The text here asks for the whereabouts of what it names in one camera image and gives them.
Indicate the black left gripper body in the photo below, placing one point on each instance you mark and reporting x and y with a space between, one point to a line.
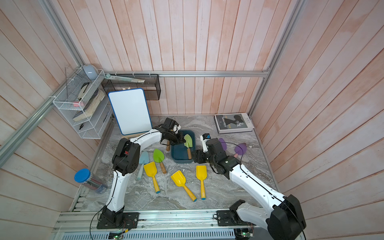
175 138

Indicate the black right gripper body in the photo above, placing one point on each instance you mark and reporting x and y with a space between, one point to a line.
205 157

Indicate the purple shovel with pink handle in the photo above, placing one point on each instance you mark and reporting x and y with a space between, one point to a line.
223 143

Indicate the light green shovel wooden handle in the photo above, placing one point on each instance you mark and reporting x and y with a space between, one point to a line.
188 144

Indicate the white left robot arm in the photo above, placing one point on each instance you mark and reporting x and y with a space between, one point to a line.
126 160

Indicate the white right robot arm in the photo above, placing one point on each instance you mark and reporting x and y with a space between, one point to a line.
258 192

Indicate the yellow plastic scoop right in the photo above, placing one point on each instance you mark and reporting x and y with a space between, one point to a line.
201 173

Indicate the yellow plastic scoop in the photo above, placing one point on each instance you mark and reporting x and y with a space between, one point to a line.
180 180
201 173
151 171

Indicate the grey blue trowel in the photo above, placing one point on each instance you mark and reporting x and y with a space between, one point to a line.
144 159

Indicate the black and white book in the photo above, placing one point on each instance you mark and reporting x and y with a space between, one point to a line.
233 123

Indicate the yellow plastic scoop left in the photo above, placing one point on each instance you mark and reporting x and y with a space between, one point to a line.
151 171

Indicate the yellow plastic scoop middle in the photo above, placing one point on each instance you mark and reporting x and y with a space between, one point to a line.
180 180

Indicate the blue framed whiteboard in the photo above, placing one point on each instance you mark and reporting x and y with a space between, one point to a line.
131 111

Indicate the blue lid pen jar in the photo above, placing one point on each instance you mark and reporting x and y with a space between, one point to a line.
86 178

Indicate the yellow shovel with wooden handle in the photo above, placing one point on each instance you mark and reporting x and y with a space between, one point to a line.
168 148

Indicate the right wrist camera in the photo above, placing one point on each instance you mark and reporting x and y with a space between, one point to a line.
204 138

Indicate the green trowel with wooden handle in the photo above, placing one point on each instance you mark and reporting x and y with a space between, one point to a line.
159 157

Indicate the black wire basket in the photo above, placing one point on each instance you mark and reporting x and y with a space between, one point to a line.
149 83

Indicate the white wire mesh shelf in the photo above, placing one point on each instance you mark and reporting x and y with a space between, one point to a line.
84 104

